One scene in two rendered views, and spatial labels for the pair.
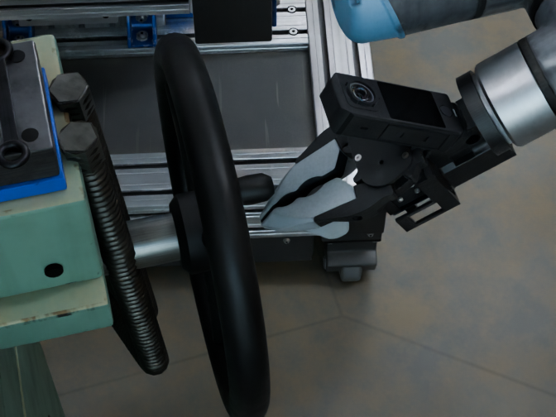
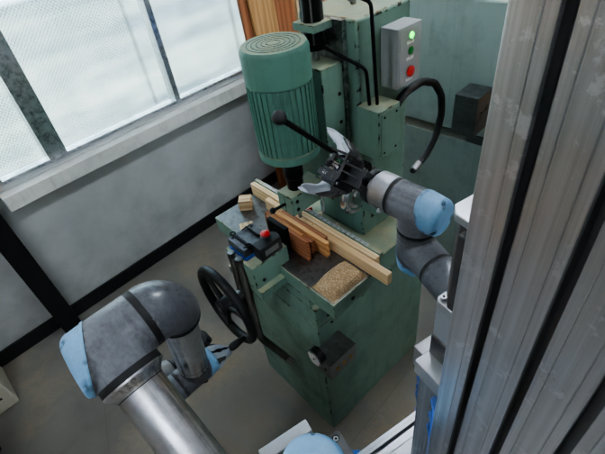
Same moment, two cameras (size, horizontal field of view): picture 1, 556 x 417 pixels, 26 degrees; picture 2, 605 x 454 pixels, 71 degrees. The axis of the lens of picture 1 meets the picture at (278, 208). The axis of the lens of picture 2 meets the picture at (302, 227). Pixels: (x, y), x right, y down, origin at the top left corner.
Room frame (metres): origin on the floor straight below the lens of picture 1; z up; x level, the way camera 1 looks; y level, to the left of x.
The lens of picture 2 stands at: (1.41, -0.04, 1.83)
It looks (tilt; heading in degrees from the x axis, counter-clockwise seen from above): 41 degrees down; 157
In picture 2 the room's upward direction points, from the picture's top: 9 degrees counter-clockwise
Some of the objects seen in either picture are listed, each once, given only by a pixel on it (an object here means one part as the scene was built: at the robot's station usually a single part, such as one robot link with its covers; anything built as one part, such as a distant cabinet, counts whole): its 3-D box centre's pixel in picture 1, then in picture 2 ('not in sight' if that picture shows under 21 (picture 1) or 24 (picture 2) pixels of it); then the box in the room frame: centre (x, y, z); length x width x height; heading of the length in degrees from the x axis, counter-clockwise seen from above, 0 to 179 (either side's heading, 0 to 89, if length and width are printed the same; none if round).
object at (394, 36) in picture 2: not in sight; (401, 53); (0.47, 0.73, 1.40); 0.10 x 0.06 x 0.16; 104
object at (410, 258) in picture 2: not in sight; (419, 251); (0.96, 0.39, 1.22); 0.11 x 0.08 x 0.11; 172
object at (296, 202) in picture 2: not in sight; (302, 195); (0.40, 0.40, 1.03); 0.14 x 0.07 x 0.09; 104
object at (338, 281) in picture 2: not in sight; (338, 276); (0.68, 0.36, 0.92); 0.14 x 0.09 x 0.04; 104
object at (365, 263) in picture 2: not in sight; (320, 236); (0.50, 0.40, 0.92); 0.55 x 0.02 x 0.04; 14
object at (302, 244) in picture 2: not in sight; (287, 237); (0.46, 0.31, 0.94); 0.20 x 0.01 x 0.08; 14
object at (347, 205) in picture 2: not in sight; (355, 195); (0.50, 0.54, 1.02); 0.12 x 0.03 x 0.12; 104
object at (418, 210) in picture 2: not in sight; (418, 208); (0.94, 0.39, 1.32); 0.11 x 0.08 x 0.09; 14
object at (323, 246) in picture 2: not in sight; (302, 232); (0.46, 0.36, 0.93); 0.24 x 0.01 x 0.06; 14
